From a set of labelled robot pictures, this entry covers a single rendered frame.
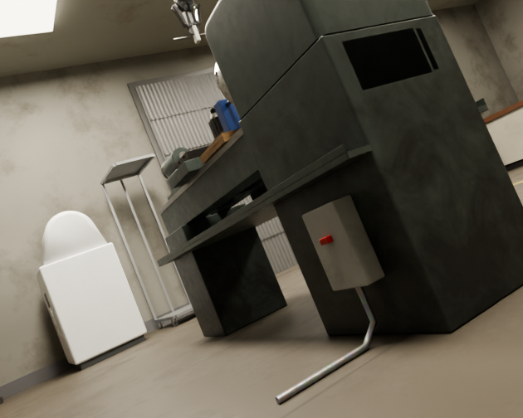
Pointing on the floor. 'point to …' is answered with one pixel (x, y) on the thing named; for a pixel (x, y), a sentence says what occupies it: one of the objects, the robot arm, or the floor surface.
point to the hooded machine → (86, 291)
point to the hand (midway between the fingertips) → (195, 34)
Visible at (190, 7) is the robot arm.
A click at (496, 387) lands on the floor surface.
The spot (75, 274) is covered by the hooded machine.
